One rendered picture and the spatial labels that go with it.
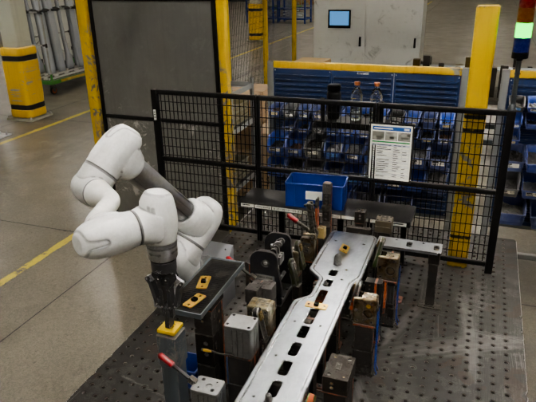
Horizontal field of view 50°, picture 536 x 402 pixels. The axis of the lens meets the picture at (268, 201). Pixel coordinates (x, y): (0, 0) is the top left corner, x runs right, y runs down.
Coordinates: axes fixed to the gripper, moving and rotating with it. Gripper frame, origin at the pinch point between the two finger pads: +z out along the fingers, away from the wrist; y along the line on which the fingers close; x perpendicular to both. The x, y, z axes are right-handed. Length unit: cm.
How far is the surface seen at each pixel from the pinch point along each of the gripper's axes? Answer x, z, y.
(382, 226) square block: 119, 16, 46
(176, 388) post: -2.9, 24.6, 2.0
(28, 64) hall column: 575, 34, -562
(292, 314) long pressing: 41, 20, 27
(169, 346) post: -3.5, 8.4, 1.3
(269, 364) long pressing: 11.4, 19.5, 28.2
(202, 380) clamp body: -8.5, 13.7, 14.4
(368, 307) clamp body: 52, 18, 53
